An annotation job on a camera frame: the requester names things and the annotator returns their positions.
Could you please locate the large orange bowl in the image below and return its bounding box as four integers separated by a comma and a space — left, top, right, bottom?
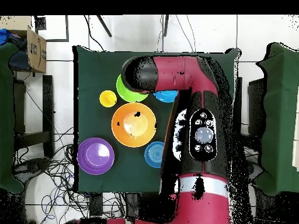
111, 102, 158, 148

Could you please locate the large green bowl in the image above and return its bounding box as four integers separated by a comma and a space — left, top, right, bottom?
116, 73, 150, 104

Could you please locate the light blue small bowl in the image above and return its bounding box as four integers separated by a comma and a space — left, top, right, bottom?
144, 141, 165, 169

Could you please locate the large blue bowl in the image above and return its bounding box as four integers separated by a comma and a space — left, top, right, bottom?
152, 89, 180, 104

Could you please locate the large purple bowl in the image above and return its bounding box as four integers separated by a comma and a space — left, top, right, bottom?
77, 136, 116, 176

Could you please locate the dark green tablecloth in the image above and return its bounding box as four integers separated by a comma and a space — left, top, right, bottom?
71, 45, 241, 194

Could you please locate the black power strip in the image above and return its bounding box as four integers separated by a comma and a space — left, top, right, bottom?
89, 192, 104, 216

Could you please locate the black tripod leg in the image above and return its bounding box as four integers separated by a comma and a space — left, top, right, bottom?
96, 15, 113, 38
162, 15, 170, 37

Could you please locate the green cloth side table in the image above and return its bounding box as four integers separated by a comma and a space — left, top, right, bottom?
0, 43, 25, 194
255, 42, 299, 197

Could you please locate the cardboard box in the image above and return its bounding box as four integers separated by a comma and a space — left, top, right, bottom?
0, 15, 47, 74

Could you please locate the blue cloth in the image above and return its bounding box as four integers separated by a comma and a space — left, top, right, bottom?
0, 28, 17, 46

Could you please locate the tangle of floor cables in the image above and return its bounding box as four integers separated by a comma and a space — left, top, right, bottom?
13, 125, 127, 224

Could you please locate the black stool frame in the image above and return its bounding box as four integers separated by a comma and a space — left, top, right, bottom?
233, 76, 266, 150
12, 74, 55, 159

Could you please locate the black pedestal leg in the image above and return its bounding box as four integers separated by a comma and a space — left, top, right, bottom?
12, 157, 51, 185

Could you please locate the black metal frame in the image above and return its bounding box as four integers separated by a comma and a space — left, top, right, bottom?
34, 15, 70, 43

